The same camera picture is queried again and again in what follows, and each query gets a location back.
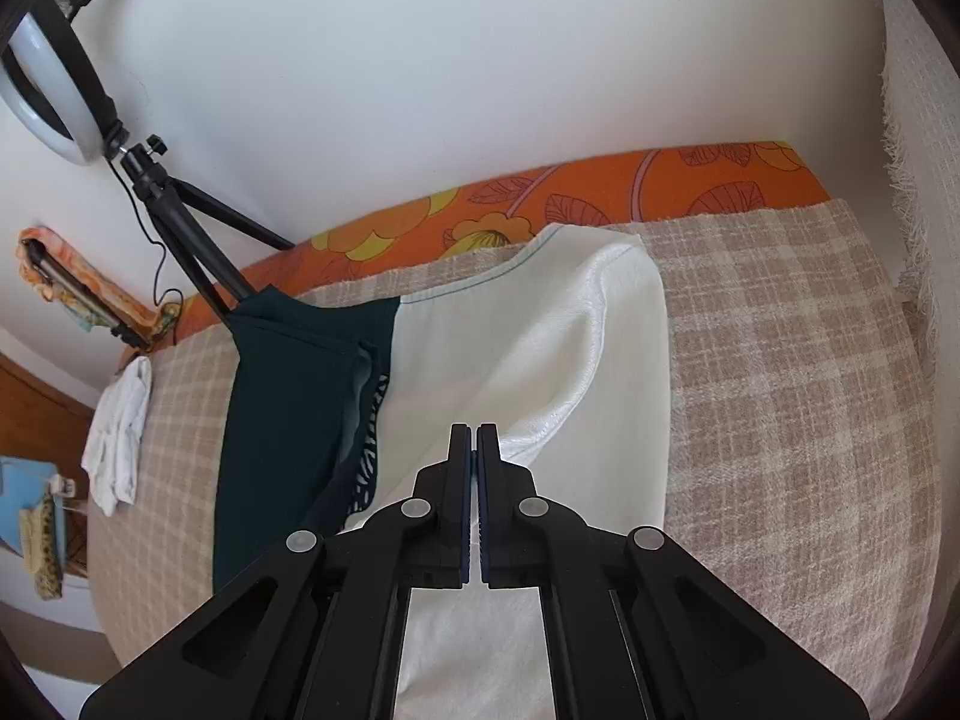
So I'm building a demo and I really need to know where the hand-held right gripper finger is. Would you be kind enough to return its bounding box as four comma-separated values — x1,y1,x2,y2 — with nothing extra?
79,424,476,720
477,424,886,720

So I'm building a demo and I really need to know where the white cloth garment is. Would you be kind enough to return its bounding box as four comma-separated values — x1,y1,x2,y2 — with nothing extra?
341,223,670,720

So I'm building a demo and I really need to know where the dark green garment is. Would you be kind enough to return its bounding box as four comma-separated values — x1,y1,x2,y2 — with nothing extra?
212,286,401,595

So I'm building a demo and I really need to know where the beige checked blanket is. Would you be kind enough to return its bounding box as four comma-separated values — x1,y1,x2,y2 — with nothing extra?
88,199,947,720

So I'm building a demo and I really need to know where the orange floral mattress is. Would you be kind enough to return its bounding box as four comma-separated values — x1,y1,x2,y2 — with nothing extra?
154,139,832,350

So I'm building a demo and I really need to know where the small white cloth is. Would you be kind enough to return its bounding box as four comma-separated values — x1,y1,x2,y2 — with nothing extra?
81,356,155,517

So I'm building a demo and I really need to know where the black tripod stand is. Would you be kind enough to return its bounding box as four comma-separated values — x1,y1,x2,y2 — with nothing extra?
101,122,296,308

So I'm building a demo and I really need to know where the yellow patterned cloth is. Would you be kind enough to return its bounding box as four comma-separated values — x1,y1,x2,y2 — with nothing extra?
19,506,65,602

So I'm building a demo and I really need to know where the light blue item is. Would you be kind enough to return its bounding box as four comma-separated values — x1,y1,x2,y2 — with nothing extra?
0,456,61,556

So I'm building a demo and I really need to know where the white fringed curtain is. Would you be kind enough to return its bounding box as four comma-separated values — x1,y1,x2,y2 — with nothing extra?
876,0,960,361

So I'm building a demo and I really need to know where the black cable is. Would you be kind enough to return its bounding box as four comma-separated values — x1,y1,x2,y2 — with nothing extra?
112,157,185,346

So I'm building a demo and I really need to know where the white ring light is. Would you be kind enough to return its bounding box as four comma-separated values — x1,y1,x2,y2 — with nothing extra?
0,10,119,166

